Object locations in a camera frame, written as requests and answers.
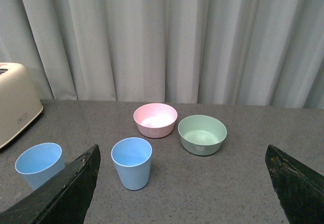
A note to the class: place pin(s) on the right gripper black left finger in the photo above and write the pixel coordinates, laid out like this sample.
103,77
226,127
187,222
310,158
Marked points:
65,198

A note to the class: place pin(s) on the light blue plastic cup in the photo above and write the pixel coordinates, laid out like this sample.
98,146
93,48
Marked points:
132,160

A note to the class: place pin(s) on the cream white toaster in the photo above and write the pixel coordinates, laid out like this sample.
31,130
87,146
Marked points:
20,103

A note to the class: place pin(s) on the grey curtain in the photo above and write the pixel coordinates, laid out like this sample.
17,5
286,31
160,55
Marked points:
244,52

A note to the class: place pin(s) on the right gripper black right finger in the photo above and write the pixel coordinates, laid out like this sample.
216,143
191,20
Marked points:
298,187

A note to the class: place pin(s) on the green plastic bowl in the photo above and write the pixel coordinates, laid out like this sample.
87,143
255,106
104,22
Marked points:
201,135

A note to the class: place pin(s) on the pink plastic bowl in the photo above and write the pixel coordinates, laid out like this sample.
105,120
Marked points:
155,120

